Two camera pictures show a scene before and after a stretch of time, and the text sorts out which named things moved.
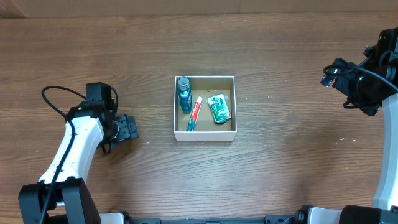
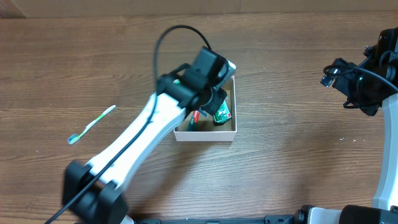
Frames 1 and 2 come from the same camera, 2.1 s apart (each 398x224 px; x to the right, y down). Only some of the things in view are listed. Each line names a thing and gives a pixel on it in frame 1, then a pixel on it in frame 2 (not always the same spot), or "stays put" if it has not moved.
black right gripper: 370,108 stays put
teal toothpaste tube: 192,122 stays put
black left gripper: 129,127 → 213,104
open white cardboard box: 205,129 stays put
